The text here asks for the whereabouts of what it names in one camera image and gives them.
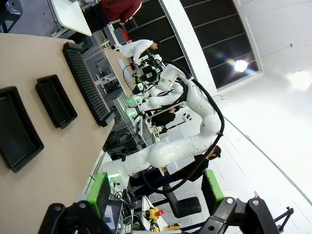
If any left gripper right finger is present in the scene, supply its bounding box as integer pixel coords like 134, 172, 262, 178
195, 169, 281, 234

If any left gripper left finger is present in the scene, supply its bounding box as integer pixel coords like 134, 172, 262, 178
38, 172, 115, 234

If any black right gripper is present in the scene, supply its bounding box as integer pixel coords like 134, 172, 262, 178
136, 63, 159, 90

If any beige background table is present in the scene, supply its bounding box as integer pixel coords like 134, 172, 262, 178
104, 47, 134, 98

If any person in white coat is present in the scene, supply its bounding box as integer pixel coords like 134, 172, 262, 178
118, 39, 161, 64

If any black swivel office chair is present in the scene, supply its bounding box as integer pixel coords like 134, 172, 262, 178
163, 185, 203, 219

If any small tablet screen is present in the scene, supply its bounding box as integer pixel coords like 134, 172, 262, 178
101, 200, 124, 231

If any person in black clothes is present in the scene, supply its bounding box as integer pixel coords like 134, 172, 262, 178
151, 108, 176, 127

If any yellow black tool case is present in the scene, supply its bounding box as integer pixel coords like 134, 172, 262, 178
163, 223, 182, 231

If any black slotted board rack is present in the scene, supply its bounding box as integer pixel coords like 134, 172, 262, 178
62, 42, 116, 128

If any black-clad person with cap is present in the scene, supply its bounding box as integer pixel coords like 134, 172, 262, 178
170, 145, 222, 182

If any yellow emergency stop button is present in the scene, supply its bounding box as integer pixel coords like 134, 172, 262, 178
145, 206, 164, 223

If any person in dark purplish jacket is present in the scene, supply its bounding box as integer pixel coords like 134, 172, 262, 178
82, 0, 143, 32

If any small deep black tray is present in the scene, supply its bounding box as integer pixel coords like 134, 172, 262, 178
35, 74, 78, 129

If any large white work table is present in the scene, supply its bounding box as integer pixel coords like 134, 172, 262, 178
50, 0, 93, 38

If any large shallow black tray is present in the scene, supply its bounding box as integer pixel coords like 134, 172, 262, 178
0, 86, 45, 174

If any bright ceiling lamp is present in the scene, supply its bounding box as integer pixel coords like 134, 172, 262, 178
290, 70, 312, 91

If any tangled cable bundle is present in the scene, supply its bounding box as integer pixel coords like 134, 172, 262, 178
109, 189, 137, 220

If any black camera tripod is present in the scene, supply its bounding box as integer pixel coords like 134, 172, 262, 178
274, 206, 294, 231

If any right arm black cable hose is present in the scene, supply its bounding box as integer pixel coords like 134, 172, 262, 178
140, 59, 225, 195

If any dark glass window wall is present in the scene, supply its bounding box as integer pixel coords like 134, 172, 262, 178
121, 0, 263, 92

